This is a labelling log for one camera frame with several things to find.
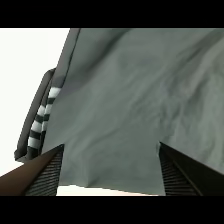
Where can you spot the grey garment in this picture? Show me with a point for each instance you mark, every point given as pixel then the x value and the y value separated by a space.
pixel 133 100

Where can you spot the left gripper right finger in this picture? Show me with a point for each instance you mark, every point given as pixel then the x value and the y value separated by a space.
pixel 186 176

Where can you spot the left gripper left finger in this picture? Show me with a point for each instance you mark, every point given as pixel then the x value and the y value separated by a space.
pixel 40 176

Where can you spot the black and white striped garment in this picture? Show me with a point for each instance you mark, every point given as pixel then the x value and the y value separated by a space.
pixel 41 123

